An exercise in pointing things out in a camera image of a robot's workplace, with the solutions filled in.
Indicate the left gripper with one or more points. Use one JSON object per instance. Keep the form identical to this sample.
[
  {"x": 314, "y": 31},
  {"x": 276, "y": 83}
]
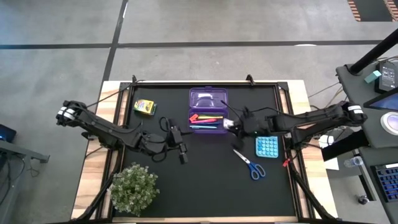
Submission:
[{"x": 183, "y": 155}]

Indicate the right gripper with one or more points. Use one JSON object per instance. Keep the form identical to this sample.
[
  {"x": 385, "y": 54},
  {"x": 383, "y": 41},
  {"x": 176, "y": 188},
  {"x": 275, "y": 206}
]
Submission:
[{"x": 262, "y": 126}]

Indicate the white paper tag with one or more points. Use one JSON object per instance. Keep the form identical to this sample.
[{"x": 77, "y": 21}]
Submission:
[{"x": 228, "y": 124}]

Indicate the teal pen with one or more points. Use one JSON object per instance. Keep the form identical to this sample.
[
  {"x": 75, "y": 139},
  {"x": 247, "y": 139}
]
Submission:
[{"x": 203, "y": 127}]

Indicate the pink highlighter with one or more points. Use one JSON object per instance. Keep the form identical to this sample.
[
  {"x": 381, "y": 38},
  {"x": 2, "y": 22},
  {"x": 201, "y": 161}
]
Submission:
[{"x": 206, "y": 120}]

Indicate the yellow green highlighter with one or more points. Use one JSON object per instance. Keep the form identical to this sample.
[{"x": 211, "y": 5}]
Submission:
[{"x": 211, "y": 117}]

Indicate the yellow green crayon box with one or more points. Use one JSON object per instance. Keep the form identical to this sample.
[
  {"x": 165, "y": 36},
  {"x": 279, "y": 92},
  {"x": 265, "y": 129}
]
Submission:
[{"x": 144, "y": 106}]

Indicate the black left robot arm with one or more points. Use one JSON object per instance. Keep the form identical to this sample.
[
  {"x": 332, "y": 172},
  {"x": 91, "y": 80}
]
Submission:
[{"x": 102, "y": 130}]

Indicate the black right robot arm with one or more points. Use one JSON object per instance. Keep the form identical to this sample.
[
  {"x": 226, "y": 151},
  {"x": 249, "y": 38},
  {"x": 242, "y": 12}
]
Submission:
[{"x": 311, "y": 119}]

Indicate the purple plastic pencil case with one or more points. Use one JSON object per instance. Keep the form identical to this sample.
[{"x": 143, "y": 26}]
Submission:
[{"x": 208, "y": 96}]

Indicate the light blue calculator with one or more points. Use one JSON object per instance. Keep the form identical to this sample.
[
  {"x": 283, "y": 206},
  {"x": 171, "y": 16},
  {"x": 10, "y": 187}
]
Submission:
[{"x": 267, "y": 147}]

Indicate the red clip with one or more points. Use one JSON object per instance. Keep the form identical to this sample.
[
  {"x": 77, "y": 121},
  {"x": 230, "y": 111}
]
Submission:
[{"x": 285, "y": 162}]

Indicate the black table mat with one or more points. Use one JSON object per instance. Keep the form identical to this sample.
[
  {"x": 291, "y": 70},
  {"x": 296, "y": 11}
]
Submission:
[{"x": 217, "y": 193}]

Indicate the artificial green plant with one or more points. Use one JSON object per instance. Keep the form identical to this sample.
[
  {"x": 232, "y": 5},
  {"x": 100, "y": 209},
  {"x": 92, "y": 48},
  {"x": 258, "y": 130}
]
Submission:
[{"x": 133, "y": 188}]

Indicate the white paper sheet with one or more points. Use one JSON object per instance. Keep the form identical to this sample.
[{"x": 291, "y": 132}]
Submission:
[{"x": 331, "y": 163}]

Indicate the black desk leg bar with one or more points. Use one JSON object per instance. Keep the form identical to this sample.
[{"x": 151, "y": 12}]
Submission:
[{"x": 342, "y": 146}]

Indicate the clear water bottle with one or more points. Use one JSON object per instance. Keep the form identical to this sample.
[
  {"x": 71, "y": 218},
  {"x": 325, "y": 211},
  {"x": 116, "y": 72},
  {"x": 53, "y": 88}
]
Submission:
[{"x": 353, "y": 161}]

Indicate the grey side desk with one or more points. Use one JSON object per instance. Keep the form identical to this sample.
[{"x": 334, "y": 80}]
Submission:
[{"x": 357, "y": 102}]

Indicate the small teal box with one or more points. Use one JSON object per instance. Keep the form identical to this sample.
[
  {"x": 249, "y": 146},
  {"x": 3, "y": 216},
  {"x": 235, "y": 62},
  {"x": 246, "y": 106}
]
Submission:
[{"x": 372, "y": 76}]

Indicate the caster wheel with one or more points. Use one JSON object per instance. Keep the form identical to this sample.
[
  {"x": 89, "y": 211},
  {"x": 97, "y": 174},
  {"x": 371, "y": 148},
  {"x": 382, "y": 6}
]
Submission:
[{"x": 363, "y": 200}]

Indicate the black monitor pole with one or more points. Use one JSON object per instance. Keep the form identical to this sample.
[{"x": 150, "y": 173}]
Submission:
[{"x": 373, "y": 53}]

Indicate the white round device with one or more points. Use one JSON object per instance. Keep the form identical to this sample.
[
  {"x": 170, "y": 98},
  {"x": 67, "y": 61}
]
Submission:
[{"x": 391, "y": 123}]

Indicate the black power adapter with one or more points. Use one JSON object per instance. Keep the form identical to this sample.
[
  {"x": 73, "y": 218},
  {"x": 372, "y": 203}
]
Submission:
[{"x": 387, "y": 77}]

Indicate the black keyboard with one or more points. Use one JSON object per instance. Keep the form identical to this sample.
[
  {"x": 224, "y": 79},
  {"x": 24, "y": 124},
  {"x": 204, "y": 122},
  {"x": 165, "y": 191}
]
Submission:
[{"x": 387, "y": 183}]

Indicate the striped edge floor mat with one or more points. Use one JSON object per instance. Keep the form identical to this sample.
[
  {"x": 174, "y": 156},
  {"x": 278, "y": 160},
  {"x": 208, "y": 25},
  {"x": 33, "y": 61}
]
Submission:
[{"x": 373, "y": 9}]

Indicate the blue lit device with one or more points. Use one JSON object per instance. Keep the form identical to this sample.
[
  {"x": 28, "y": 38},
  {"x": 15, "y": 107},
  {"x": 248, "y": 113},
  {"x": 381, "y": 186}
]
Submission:
[{"x": 6, "y": 133}]

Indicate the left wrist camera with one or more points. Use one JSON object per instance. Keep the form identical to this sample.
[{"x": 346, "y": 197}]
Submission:
[{"x": 175, "y": 135}]

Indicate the black metal rig frame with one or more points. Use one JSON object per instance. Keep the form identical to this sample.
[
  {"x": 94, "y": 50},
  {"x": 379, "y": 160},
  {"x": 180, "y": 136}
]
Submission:
[{"x": 307, "y": 190}]

